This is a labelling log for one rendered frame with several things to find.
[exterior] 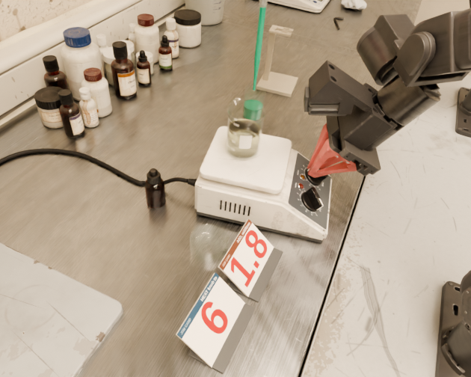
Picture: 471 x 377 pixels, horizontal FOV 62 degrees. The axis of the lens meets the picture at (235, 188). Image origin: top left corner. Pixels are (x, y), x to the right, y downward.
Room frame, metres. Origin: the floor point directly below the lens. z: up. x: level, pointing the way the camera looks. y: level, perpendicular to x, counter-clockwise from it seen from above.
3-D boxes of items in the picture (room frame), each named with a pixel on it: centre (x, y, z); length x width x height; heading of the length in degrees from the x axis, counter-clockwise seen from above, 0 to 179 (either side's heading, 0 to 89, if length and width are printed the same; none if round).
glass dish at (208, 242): (0.34, 0.03, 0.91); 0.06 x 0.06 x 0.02
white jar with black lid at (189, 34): (0.98, 0.16, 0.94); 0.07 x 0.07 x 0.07
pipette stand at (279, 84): (0.82, -0.07, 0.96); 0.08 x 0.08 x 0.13; 77
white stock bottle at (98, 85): (0.64, 0.28, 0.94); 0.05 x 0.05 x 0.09
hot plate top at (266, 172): (0.45, -0.01, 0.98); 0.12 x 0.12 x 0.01; 81
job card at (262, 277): (0.31, -0.03, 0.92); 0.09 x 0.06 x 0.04; 159
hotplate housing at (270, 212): (0.44, -0.04, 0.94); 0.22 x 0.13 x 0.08; 81
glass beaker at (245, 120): (0.46, 0.00, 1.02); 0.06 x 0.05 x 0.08; 36
